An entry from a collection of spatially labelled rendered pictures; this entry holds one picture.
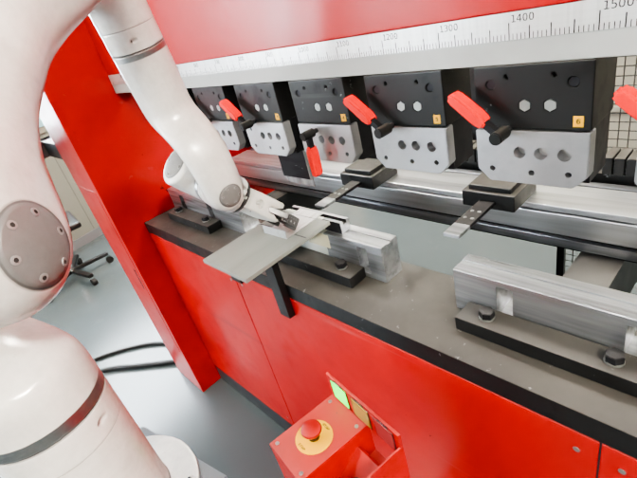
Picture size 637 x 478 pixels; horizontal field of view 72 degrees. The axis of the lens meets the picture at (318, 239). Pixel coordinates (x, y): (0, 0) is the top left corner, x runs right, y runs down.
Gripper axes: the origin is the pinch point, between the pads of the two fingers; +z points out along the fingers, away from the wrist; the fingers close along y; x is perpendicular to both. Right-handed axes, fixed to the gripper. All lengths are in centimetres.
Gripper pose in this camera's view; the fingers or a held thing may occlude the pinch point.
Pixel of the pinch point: (283, 220)
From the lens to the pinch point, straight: 107.8
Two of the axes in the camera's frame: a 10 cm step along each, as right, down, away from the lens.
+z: 6.1, 3.2, 7.3
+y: -7.2, -1.9, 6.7
